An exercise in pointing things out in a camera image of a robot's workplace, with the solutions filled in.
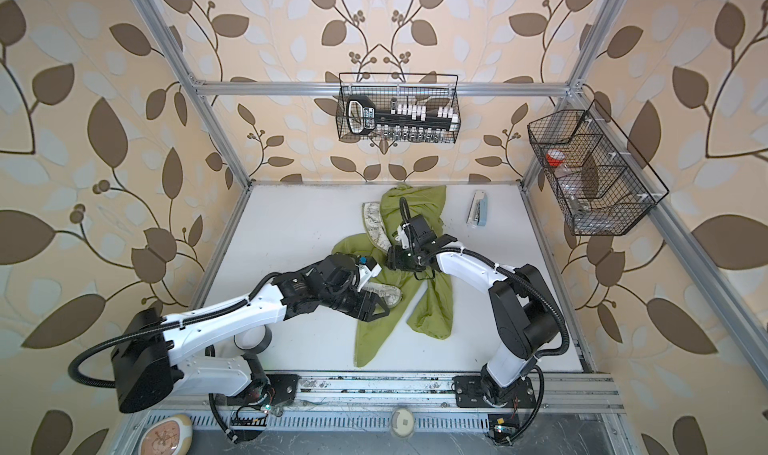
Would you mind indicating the black wire basket back wall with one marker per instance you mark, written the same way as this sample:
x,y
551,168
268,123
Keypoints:
x,y
432,88

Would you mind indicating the green jacket with cartoon print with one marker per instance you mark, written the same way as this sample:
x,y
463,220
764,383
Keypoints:
x,y
433,312

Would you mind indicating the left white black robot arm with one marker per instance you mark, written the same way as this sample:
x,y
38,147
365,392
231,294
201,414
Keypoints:
x,y
159,356

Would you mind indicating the round white puck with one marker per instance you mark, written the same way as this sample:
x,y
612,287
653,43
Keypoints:
x,y
402,423

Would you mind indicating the red capped bottle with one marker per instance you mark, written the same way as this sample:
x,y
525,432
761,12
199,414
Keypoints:
x,y
555,157

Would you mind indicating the grey stapler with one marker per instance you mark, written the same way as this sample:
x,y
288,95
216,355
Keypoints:
x,y
478,211

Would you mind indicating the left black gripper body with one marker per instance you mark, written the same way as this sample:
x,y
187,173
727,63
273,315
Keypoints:
x,y
344,298

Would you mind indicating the black wire basket right wall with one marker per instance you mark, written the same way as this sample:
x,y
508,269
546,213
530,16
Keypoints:
x,y
606,186

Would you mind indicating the black rack of vials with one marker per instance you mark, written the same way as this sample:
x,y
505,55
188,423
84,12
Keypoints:
x,y
395,119

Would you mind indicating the pink white round toy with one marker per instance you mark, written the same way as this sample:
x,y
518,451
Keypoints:
x,y
170,436

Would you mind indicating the black wire basket wall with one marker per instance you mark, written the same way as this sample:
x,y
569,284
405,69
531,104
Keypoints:
x,y
432,88
606,186

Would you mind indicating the grey tape roll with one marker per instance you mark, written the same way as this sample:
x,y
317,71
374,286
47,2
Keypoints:
x,y
255,340

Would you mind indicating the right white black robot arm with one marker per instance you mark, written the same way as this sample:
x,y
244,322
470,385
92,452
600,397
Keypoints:
x,y
529,322

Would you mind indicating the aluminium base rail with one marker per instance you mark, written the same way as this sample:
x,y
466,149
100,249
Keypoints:
x,y
564,393

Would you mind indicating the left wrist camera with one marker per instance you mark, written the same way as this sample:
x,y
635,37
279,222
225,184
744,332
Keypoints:
x,y
368,269

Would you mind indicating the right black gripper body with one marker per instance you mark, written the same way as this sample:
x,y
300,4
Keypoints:
x,y
405,259

